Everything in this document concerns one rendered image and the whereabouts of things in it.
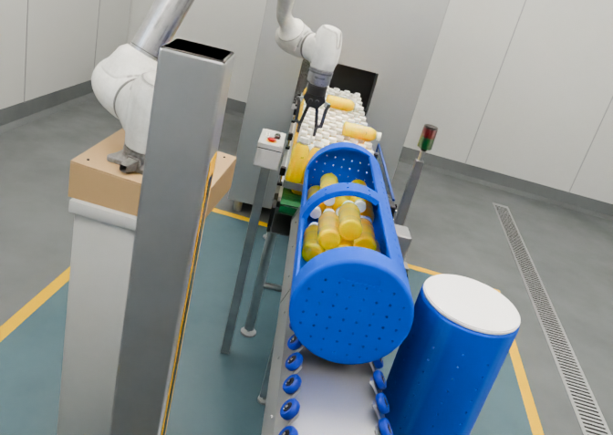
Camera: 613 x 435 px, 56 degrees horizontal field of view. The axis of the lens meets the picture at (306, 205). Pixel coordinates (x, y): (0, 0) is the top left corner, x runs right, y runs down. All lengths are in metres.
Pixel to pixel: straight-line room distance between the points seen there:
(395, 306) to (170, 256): 0.80
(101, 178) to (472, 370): 1.16
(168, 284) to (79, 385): 1.58
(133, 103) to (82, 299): 0.65
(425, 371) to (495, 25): 4.93
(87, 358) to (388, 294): 1.14
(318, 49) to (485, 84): 4.31
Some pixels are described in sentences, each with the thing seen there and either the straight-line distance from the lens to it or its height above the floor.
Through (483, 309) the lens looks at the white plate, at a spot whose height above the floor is 1.04.
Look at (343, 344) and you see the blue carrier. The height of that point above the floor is 1.01.
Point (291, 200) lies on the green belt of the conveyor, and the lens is 2.30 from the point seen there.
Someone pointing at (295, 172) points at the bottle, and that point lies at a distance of 2.24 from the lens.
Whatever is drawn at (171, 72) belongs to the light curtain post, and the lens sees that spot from 0.53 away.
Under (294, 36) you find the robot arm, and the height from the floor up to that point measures 1.52.
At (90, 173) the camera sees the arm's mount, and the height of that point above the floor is 1.09.
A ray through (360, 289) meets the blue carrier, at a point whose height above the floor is 1.16.
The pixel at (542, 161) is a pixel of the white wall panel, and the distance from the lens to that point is 6.61.
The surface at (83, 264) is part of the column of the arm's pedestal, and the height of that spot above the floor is 0.79.
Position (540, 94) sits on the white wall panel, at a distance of 6.42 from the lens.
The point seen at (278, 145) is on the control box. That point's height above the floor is 1.10.
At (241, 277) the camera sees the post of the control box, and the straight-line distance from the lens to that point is 2.60.
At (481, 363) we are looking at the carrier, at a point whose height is 0.93.
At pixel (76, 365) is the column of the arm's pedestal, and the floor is 0.39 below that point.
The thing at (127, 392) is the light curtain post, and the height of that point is 1.31.
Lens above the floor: 1.80
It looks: 23 degrees down
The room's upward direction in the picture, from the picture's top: 15 degrees clockwise
